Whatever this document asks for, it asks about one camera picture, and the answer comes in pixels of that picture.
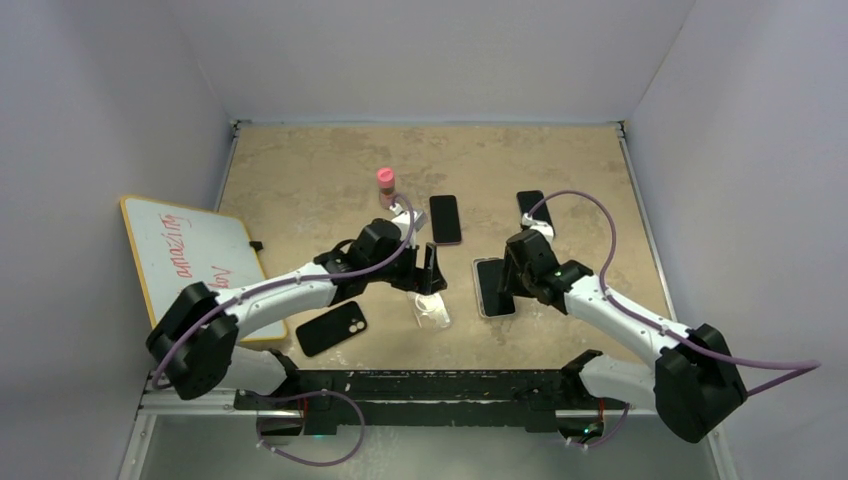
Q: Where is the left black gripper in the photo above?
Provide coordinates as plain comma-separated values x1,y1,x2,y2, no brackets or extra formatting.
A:
367,239,444,296

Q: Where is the clear magsafe phone case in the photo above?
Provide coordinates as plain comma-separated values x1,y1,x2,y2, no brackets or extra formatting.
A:
407,292,452,330

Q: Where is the purple edged smartphone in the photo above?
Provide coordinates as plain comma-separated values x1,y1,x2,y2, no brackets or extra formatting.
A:
429,195,462,245

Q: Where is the beige cased smartphone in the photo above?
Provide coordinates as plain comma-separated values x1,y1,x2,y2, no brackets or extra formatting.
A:
472,258,516,319

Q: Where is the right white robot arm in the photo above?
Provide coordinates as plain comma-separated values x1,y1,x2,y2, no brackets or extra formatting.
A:
500,229,749,443

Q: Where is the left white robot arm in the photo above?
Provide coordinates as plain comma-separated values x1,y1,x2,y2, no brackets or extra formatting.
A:
145,214,448,409

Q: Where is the black phone case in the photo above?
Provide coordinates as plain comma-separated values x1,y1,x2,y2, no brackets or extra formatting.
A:
295,301,368,357

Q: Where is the black smartphone far right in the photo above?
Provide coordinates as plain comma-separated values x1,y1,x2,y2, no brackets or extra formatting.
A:
516,190,554,227

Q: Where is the pink capped small bottle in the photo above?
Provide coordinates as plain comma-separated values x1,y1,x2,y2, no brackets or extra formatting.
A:
376,167,396,209

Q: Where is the yellow framed whiteboard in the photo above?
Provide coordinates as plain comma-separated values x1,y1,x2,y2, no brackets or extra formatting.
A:
120,195,266,326

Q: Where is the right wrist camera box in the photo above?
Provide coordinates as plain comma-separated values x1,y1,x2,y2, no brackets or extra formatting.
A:
520,213,555,243

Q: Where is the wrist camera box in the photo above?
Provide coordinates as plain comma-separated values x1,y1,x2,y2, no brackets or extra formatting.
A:
389,202,427,249
520,213,555,243

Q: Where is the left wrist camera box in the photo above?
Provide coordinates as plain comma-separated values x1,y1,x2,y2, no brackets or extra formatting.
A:
389,202,427,249

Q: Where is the black mounting rail base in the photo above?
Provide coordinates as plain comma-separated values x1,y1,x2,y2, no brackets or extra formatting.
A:
234,369,623,441

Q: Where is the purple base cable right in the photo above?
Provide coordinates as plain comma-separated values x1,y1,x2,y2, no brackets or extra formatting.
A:
563,402,627,453

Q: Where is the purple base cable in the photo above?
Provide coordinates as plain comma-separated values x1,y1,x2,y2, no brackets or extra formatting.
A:
254,388,369,469
563,402,627,453

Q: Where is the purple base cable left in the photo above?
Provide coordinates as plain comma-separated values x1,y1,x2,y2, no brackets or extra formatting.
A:
254,388,369,469

